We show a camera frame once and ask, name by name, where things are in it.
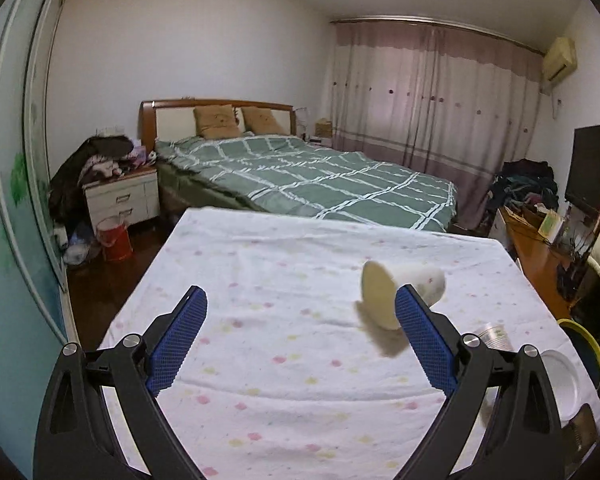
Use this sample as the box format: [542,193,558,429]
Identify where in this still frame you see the wooden headboard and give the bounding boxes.
[140,98,297,151]

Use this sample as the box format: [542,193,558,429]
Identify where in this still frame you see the white paper cup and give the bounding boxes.
[361,260,446,330]

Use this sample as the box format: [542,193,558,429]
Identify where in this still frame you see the pink striped curtain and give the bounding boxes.
[326,21,543,229]

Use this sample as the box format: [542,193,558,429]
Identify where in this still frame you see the clear plastic cup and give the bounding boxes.
[474,323,514,352]

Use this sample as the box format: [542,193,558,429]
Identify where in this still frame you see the black television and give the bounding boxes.
[565,125,600,217]

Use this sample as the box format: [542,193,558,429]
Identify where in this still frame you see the pile of dark clothes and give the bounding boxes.
[486,158,558,210]

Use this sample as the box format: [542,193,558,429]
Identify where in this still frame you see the green plaid bed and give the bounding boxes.
[156,134,457,232]

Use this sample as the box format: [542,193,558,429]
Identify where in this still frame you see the air conditioner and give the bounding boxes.
[542,37,578,84]

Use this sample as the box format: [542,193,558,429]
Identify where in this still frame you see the wooden low cabinet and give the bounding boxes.
[498,208,572,320]

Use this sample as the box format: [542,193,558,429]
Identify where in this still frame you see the brown pillow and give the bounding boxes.
[242,106,288,136]
[194,104,242,140]

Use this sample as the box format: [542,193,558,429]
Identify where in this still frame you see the small green box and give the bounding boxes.
[538,210,564,244]

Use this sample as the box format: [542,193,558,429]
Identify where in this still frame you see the sliding wardrobe door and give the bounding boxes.
[0,0,76,477]

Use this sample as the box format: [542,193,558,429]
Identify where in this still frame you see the yellow rimmed trash bin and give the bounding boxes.
[557,318,600,388]

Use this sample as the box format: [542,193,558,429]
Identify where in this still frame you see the white nightstand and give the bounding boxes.
[83,167,160,229]

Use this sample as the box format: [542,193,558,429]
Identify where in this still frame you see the brown pillow right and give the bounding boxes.
[242,106,288,136]

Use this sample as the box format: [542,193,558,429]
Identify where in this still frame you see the clothes pile on nightstand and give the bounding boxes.
[48,136,135,228]

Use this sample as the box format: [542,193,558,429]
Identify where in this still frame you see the white dotted table cloth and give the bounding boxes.
[97,206,600,480]

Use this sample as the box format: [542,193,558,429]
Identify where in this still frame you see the red bucket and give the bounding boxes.
[96,216,133,262]

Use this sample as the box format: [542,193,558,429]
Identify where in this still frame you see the brown pillow left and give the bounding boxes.
[194,104,242,140]

